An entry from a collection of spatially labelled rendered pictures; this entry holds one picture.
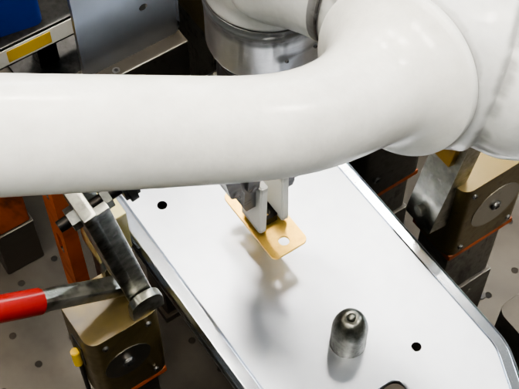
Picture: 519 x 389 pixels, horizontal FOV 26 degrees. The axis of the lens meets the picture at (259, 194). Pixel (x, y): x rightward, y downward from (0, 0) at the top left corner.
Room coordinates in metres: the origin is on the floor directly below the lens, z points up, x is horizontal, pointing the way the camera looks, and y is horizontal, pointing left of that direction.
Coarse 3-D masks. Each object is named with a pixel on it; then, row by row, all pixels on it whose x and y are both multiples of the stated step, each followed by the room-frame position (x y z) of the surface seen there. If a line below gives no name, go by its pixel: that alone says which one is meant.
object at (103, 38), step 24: (72, 0) 0.74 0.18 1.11; (96, 0) 0.75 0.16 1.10; (120, 0) 0.76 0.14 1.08; (144, 0) 0.78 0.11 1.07; (168, 0) 0.79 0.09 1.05; (72, 24) 0.73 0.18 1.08; (96, 24) 0.75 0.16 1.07; (120, 24) 0.76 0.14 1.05; (144, 24) 0.78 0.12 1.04; (168, 24) 0.79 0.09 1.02; (96, 48) 0.74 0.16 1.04; (120, 48) 0.76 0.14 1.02; (144, 48) 0.77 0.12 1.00; (96, 72) 0.74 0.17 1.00
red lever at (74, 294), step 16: (48, 288) 0.43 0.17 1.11; (64, 288) 0.43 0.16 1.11; (80, 288) 0.44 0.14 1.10; (96, 288) 0.44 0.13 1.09; (112, 288) 0.44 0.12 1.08; (0, 304) 0.40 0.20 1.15; (16, 304) 0.40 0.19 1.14; (32, 304) 0.41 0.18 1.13; (48, 304) 0.41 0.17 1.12; (64, 304) 0.42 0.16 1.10; (80, 304) 0.43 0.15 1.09; (0, 320) 0.39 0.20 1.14
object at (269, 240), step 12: (228, 204) 0.56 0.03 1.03; (240, 216) 0.54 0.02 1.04; (276, 216) 0.54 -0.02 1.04; (288, 216) 0.54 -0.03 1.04; (252, 228) 0.53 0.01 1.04; (276, 228) 0.53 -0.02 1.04; (288, 228) 0.53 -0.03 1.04; (264, 240) 0.52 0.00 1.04; (276, 240) 0.52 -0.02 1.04; (300, 240) 0.52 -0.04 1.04; (276, 252) 0.50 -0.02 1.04; (288, 252) 0.51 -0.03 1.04
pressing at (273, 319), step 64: (192, 192) 0.59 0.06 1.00; (320, 192) 0.59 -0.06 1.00; (192, 256) 0.52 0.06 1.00; (256, 256) 0.52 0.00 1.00; (320, 256) 0.52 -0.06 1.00; (384, 256) 0.52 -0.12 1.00; (192, 320) 0.46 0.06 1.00; (256, 320) 0.46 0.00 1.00; (320, 320) 0.46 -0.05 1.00; (384, 320) 0.46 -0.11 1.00; (448, 320) 0.46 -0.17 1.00; (256, 384) 0.39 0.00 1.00; (320, 384) 0.39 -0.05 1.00; (384, 384) 0.39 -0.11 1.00; (448, 384) 0.39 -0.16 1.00; (512, 384) 0.40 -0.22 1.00
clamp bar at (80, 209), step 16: (96, 192) 0.46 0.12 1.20; (112, 192) 0.46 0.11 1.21; (128, 192) 0.45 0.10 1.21; (64, 208) 0.45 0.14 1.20; (80, 208) 0.44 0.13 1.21; (96, 208) 0.44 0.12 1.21; (64, 224) 0.43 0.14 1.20; (80, 224) 0.43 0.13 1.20; (96, 224) 0.43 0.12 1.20; (112, 224) 0.44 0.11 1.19; (96, 240) 0.43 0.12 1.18; (112, 240) 0.44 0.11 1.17; (112, 256) 0.44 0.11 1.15; (128, 256) 0.44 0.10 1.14; (112, 272) 0.44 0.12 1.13; (128, 272) 0.44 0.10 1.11; (128, 288) 0.44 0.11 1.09; (144, 288) 0.45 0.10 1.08
